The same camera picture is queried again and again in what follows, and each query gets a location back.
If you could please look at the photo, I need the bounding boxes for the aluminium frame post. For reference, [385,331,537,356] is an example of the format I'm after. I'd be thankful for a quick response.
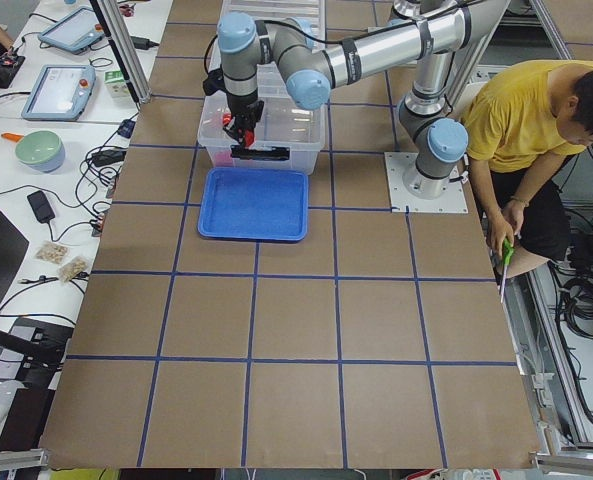
[90,0,151,105]

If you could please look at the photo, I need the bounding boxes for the clear plastic storage box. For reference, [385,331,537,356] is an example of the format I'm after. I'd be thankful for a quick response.
[198,1,331,174]

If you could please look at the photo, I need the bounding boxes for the toy carrot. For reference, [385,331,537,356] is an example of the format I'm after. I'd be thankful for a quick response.
[1,132,24,142]

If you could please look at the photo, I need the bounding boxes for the blue plastic tray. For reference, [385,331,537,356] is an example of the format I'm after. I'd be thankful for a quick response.
[197,167,309,242]

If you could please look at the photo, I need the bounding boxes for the green white carton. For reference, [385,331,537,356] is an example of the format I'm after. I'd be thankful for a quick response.
[103,70,130,98]

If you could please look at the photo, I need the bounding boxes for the person in yellow shirt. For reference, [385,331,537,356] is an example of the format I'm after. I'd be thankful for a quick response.
[461,60,593,278]

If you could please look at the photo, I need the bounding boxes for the green handled scissors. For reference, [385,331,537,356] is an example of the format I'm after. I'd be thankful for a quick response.
[499,238,515,302]

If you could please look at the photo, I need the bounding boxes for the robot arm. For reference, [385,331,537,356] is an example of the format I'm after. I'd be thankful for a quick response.
[203,1,507,200]

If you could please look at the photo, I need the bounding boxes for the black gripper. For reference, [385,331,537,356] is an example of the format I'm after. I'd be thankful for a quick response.
[203,69,264,135]

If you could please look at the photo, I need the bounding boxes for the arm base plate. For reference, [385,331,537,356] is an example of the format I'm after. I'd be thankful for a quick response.
[384,152,469,214]

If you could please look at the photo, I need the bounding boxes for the green bowl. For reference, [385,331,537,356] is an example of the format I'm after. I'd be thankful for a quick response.
[15,130,65,173]

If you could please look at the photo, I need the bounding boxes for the teach pendant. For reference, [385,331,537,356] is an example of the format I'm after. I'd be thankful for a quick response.
[38,6,105,54]
[21,65,96,122]

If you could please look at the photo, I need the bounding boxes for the black power adapter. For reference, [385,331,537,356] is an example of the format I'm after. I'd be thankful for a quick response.
[27,190,55,224]

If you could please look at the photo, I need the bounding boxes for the teach pendant near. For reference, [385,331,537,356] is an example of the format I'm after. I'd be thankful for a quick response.
[21,65,96,122]

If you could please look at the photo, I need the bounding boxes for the red block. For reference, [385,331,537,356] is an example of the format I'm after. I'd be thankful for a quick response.
[241,130,255,149]

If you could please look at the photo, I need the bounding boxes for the teach pendant far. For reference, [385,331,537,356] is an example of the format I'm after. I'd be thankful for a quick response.
[38,6,105,54]

